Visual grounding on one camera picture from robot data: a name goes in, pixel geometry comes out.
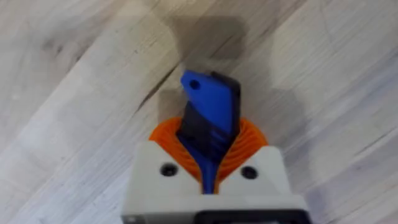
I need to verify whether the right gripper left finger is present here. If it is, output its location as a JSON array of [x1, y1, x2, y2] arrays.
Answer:
[[127, 116, 205, 197]]

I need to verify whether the blue electric screwdriver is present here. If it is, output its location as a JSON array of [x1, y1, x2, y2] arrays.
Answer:
[[175, 68, 242, 195]]

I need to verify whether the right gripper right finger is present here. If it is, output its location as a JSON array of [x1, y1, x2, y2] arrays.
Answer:
[[215, 117, 300, 197]]

